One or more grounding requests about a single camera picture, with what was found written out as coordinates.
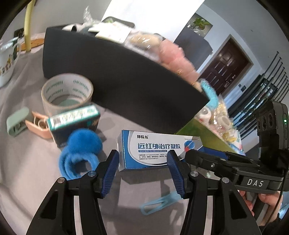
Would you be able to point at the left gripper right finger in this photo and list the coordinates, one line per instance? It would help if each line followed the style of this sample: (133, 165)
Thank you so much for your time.
(230, 215)

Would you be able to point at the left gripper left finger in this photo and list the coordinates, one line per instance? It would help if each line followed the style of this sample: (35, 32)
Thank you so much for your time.
(56, 212)

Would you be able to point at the dark green small box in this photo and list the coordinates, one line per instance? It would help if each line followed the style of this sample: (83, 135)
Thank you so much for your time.
(62, 125)

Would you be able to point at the blue white medicine box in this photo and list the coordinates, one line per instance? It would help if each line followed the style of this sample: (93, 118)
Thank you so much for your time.
(140, 150)

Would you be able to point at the person right hand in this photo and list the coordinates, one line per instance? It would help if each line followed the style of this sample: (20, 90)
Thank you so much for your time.
(270, 201)

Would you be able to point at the white tape rolls bag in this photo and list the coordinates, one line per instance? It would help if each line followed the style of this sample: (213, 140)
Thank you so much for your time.
(218, 121)

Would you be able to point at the light blue plastic clip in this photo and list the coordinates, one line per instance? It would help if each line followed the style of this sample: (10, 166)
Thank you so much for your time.
(160, 203)

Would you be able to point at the green tray box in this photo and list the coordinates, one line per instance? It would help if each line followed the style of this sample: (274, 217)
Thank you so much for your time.
(208, 138)

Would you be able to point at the black railing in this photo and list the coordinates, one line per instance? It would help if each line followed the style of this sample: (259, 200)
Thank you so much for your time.
(270, 85)

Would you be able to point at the pink tape dispenser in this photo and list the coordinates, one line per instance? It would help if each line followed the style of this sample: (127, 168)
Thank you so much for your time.
(38, 125)

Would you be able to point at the light blue dumpling mold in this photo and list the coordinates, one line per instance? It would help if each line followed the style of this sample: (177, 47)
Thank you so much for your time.
(210, 93)

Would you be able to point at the green tape dispenser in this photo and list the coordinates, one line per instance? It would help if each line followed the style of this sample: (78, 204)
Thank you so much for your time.
(16, 122)

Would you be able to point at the dark brown door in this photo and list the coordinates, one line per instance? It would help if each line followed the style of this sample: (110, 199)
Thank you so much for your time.
(227, 67)

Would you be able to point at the clear tape roll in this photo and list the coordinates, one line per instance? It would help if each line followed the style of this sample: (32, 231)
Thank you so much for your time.
(66, 91)

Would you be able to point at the dark cabinet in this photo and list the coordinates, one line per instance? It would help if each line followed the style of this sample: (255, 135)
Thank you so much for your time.
(195, 47)

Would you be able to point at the pink fluffy scrunchies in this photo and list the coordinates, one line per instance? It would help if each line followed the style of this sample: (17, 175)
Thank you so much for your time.
(173, 58)

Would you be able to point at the black storage box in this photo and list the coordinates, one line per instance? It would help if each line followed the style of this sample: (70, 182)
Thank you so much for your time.
(124, 81)

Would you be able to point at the potted green plant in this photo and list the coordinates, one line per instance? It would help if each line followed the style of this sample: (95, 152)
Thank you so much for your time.
(199, 25)

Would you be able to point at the white printed mug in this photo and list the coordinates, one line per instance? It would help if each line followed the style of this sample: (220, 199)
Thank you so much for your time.
(10, 52)

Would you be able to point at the cream fluffy item in bag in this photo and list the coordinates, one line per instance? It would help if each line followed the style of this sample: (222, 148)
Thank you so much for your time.
(144, 43)

